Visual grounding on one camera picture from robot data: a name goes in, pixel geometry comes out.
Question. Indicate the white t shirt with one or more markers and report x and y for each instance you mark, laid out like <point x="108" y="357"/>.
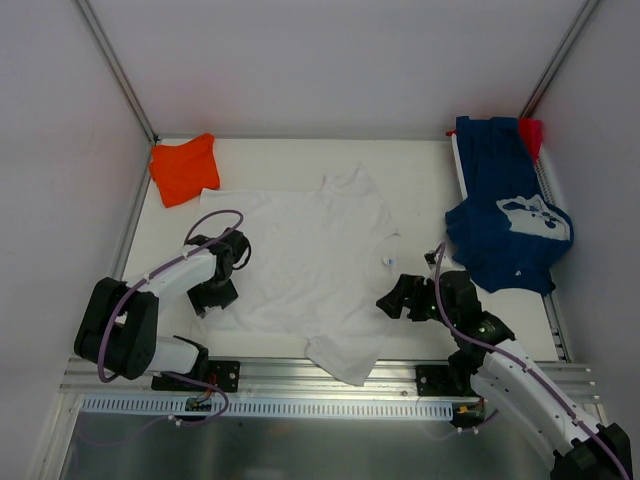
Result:
<point x="319" y="263"/>

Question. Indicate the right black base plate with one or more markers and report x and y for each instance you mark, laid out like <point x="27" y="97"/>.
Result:
<point x="435" y="381"/>

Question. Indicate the orange t shirt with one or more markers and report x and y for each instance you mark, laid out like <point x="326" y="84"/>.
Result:
<point x="182" y="172"/>

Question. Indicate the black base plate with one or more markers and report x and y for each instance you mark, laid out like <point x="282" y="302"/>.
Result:
<point x="435" y="381"/>
<point x="224" y="374"/>

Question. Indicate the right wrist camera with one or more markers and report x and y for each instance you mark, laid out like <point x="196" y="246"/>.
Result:
<point x="432" y="258"/>

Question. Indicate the aluminium mounting rail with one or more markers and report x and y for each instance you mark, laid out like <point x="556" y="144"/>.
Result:
<point x="301" y="379"/>

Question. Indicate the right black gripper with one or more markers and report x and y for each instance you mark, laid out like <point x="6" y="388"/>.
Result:
<point x="413" y="298"/>

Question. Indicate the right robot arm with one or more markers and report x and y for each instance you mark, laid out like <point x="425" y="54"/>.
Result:
<point x="492" y="364"/>

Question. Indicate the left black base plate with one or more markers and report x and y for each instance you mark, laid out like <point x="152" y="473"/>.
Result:
<point x="224" y="374"/>

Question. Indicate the red t shirt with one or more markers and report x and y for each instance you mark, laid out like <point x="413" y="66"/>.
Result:
<point x="532" y="134"/>

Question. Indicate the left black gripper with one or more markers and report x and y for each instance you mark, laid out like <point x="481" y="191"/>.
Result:
<point x="212" y="298"/>

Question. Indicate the blue printed t shirt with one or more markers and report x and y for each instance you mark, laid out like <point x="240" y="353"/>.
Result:
<point x="504" y="233"/>

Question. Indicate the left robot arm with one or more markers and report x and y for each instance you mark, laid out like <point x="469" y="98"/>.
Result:
<point x="119" y="329"/>

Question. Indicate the white perforated basket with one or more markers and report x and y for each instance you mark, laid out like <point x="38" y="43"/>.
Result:
<point x="544" y="169"/>

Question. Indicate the white slotted cable duct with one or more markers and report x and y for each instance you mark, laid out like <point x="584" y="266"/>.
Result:
<point x="271" y="407"/>

